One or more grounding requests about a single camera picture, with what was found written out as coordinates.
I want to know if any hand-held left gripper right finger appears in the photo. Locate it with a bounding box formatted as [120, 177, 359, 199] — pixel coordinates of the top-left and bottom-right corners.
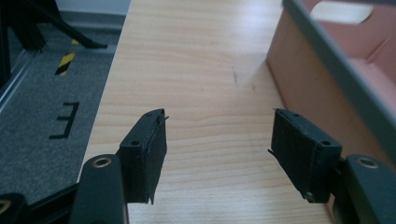
[267, 107, 344, 204]

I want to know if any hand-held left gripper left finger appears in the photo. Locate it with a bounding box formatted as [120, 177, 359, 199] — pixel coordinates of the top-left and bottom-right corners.
[116, 107, 170, 205]

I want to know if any brown cardboard box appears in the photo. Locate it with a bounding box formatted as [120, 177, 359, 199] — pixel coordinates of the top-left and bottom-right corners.
[265, 0, 396, 172]

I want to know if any black floor tape mark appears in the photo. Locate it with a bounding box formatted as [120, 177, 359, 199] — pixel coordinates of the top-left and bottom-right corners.
[49, 101, 80, 140]

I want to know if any yellow black striped floor tape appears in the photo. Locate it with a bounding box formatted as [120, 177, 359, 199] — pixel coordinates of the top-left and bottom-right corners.
[54, 38, 80, 77]

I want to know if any black metal stand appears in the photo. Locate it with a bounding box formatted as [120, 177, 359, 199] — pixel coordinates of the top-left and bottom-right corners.
[0, 0, 108, 89]

